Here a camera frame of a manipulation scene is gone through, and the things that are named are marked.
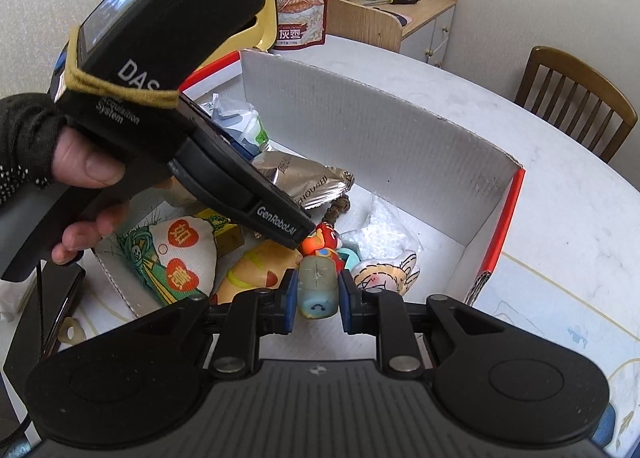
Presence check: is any white tissue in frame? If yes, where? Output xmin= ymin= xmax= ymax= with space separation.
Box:
xmin=0 ymin=268 xmax=38 ymax=321

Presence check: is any brown bead bracelet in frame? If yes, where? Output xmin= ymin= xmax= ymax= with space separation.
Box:
xmin=320 ymin=192 xmax=352 ymax=229

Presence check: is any light wooden panel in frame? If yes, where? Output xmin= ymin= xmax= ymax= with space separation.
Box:
xmin=325 ymin=0 xmax=403 ymax=53

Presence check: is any red white cardboard box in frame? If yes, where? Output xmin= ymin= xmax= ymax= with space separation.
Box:
xmin=95 ymin=48 xmax=526 ymax=324

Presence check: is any silver foil snack packet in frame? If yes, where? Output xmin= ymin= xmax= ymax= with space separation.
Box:
xmin=250 ymin=151 xmax=357 ymax=211

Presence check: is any white foam bag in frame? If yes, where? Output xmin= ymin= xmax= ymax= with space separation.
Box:
xmin=340 ymin=195 xmax=420 ymax=259

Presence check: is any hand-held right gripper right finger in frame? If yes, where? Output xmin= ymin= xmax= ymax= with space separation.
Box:
xmin=339 ymin=269 xmax=508 ymax=379

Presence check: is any yellow card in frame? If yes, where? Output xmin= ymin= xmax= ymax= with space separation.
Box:
xmin=195 ymin=208 xmax=246 ymax=253

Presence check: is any orange red toy figure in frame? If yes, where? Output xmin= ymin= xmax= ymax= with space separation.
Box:
xmin=300 ymin=222 xmax=347 ymax=271

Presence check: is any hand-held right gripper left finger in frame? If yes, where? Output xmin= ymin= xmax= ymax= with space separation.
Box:
xmin=125 ymin=269 xmax=300 ymax=379

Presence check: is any white green packet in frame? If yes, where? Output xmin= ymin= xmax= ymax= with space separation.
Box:
xmin=207 ymin=93 xmax=271 ymax=159

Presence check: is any black cable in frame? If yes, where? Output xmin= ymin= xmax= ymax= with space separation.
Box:
xmin=15 ymin=408 xmax=36 ymax=441

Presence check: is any person's left hand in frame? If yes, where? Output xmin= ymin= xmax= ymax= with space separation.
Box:
xmin=0 ymin=93 xmax=132 ymax=266

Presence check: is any tan yellow squishy toy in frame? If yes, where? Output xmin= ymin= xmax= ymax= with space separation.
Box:
xmin=210 ymin=239 xmax=303 ymax=306

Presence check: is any blue pink mat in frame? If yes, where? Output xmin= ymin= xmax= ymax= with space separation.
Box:
xmin=375 ymin=6 xmax=416 ymax=24

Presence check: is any white cartoon plush pendant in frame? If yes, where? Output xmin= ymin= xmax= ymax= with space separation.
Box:
xmin=350 ymin=249 xmax=422 ymax=296

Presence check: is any white wooden side cabinet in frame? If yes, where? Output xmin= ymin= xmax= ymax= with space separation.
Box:
xmin=325 ymin=0 xmax=458 ymax=70

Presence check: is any green sachet with tassel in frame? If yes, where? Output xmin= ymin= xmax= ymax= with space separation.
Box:
xmin=117 ymin=215 xmax=218 ymax=306

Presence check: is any brown wooden chair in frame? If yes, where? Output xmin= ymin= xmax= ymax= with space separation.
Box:
xmin=514 ymin=45 xmax=640 ymax=164

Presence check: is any teal pencil sharpener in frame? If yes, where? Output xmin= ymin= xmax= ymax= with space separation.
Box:
xmin=336 ymin=247 xmax=362 ymax=270

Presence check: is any yellow grey tissue box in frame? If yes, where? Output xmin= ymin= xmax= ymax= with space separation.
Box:
xmin=197 ymin=0 xmax=279 ymax=70

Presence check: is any beige ring tag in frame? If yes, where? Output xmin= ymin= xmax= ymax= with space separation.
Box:
xmin=57 ymin=317 xmax=83 ymax=346

